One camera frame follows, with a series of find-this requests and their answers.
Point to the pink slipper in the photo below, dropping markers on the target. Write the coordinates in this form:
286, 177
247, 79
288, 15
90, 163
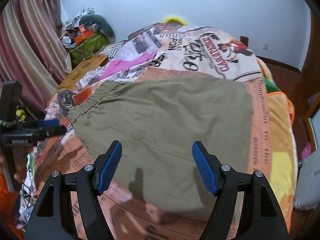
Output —
306, 152

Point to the yellow bed headboard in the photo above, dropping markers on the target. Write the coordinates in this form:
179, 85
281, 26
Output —
175, 20

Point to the grey green pillow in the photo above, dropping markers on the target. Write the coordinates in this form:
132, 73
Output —
98, 24

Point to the green patterned storage bin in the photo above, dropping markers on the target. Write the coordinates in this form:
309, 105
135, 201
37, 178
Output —
87, 48

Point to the striped red beige curtain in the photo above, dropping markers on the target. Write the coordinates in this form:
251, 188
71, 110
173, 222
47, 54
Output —
31, 50

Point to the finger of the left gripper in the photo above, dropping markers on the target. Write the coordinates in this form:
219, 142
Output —
42, 123
47, 132

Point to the cardboard box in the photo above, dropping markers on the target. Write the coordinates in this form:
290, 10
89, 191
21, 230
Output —
69, 83

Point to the white plastic stool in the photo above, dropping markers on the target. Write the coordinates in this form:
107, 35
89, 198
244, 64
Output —
307, 191

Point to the wall power socket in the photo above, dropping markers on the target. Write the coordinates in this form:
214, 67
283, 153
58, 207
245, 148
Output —
265, 46

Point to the newspaper print bed sheet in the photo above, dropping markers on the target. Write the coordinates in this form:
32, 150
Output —
182, 52

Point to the pink garment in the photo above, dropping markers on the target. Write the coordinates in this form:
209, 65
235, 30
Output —
119, 65

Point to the olive green pants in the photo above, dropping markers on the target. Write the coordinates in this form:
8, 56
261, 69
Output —
157, 121

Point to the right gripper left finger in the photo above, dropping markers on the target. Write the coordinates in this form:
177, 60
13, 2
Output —
52, 216

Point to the yellow orange plush blanket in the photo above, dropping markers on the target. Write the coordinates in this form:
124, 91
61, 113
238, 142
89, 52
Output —
284, 164

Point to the orange box on bin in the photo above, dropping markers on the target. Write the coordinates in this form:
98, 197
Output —
83, 33

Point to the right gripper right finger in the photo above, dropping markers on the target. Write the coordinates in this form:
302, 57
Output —
261, 215

